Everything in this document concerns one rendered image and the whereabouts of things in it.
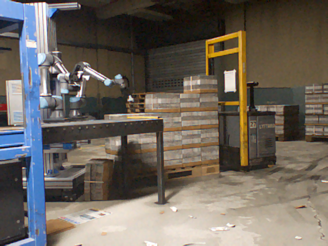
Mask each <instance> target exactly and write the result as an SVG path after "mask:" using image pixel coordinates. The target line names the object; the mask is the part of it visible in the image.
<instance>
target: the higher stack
mask: <svg viewBox="0 0 328 246"><path fill-rule="evenodd" d="M208 89H218V86H217V76H194V77H185V78H184V91H188V90H191V91H192V90H208ZM192 94H200V96H199V99H200V101H199V102H200V106H199V107H200V108H207V107H218V103H217V102H218V98H217V93H192ZM214 124H218V116H217V111H200V125H214ZM199 130H200V143H211V142H218V139H219V138H218V136H219V135H218V133H219V132H218V128H204V129H199ZM200 152H201V163H202V161H207V160H214V159H219V146H217V145H214V146H201V147H200ZM219 166H220V165H219V163H218V162H216V163H209V164H205V165H201V175H202V176H204V175H213V174H217V173H220V168H219Z"/></svg>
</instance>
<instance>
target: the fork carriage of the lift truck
mask: <svg viewBox="0 0 328 246"><path fill-rule="evenodd" d="M217 146H219V165H228V166H229V168H232V169H239V155H238V146H230V145H223V144H219V145H217Z"/></svg>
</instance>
